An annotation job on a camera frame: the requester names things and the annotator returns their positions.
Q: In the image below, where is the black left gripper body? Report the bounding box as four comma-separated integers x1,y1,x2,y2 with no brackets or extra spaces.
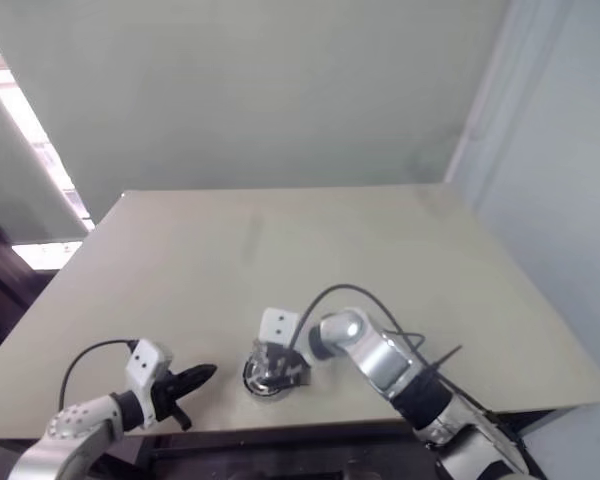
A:
149,372,192,431

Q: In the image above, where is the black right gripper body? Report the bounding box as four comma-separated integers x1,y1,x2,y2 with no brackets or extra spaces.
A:
265,344,312,384

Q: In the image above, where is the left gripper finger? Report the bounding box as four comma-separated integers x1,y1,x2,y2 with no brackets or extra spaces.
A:
173,373,214,400
173,363,218,385

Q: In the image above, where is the round silver disc wheel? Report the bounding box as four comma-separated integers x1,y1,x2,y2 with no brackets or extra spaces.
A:
239,348,302,402

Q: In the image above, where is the dark wooden furniture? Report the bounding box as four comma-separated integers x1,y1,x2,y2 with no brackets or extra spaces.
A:
0,219,56,351

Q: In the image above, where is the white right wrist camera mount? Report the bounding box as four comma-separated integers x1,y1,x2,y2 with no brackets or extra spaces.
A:
257,307,304,354

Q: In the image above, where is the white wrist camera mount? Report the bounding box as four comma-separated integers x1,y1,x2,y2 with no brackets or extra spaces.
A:
257,307,304,354
125,339,174,429

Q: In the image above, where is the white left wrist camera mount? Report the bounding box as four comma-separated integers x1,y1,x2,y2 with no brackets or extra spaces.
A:
125,339,174,429

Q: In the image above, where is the dark table frame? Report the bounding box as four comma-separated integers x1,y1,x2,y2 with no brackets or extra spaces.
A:
0,404,581,480

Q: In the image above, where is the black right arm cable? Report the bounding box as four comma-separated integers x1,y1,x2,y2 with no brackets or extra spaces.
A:
289,284,486,419

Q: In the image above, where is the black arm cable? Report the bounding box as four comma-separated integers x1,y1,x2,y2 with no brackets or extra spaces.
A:
289,284,486,419
59,339,139,407

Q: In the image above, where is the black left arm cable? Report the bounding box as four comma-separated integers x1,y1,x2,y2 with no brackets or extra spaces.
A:
59,339,139,407

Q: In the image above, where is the black cable tie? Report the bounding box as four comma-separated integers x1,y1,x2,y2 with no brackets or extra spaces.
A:
428,343,464,375

